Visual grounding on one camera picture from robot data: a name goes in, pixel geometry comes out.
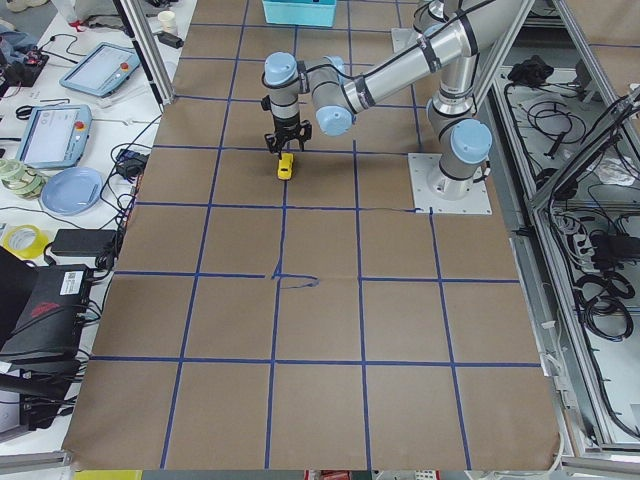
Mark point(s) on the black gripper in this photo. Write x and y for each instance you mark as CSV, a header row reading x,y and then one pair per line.
x,y
286,126

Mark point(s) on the yellow beetle toy car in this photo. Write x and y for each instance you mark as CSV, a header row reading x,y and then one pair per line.
x,y
285,166

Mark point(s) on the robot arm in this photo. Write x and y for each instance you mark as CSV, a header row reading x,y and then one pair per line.
x,y
338,97

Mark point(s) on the turquoise plastic bin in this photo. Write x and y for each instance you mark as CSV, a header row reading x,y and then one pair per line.
x,y
313,13

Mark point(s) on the white paper cup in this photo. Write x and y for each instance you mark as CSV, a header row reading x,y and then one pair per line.
x,y
168,22

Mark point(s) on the brown paper table cover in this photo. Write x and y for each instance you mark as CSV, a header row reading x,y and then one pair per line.
x,y
316,323

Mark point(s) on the upper teach pendant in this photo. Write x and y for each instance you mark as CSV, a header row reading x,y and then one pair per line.
x,y
102,71

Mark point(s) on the teach pendant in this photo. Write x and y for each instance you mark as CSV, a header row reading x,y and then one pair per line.
x,y
55,136
102,71

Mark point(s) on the light blue plate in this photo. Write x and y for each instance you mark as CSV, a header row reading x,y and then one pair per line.
x,y
72,191

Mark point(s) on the lower teach pendant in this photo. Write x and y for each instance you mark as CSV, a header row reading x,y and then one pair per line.
x,y
55,136

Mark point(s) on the black power adapter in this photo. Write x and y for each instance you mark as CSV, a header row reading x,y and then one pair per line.
x,y
82,242

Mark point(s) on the green tape rolls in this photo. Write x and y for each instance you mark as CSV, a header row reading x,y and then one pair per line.
x,y
22,180

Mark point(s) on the yellow tape roll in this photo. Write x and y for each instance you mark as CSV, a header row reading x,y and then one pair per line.
x,y
25,241

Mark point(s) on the black red computer box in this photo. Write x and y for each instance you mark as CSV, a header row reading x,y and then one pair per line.
x,y
41,310

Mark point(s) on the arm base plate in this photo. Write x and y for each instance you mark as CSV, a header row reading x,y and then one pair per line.
x,y
434,192
402,38

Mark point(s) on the aluminium frame post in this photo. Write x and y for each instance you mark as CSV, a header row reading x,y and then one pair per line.
x,y
137,28

